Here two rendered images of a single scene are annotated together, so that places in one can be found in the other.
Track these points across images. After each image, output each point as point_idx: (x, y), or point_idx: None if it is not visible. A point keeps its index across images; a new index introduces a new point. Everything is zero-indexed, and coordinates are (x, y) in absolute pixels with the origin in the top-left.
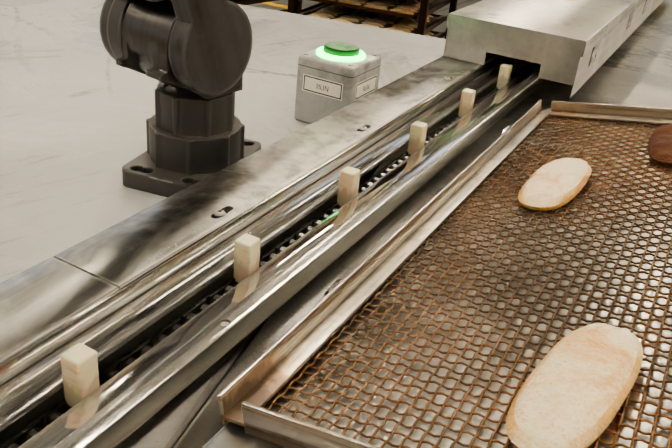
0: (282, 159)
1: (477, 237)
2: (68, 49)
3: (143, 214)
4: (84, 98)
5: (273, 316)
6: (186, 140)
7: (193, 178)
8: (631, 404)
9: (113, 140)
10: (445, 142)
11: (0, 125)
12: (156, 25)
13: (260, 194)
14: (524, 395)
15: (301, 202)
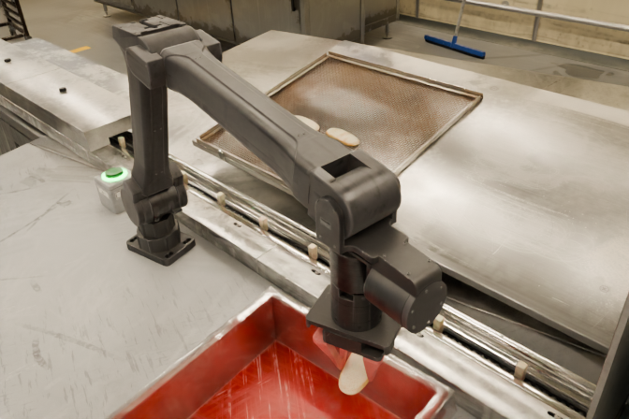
0: (198, 209)
1: None
2: None
3: (233, 241)
4: (45, 285)
5: (274, 232)
6: (176, 230)
7: (183, 240)
8: None
9: (115, 271)
10: (197, 171)
11: (74, 312)
12: (168, 195)
13: (226, 216)
14: None
15: (226, 211)
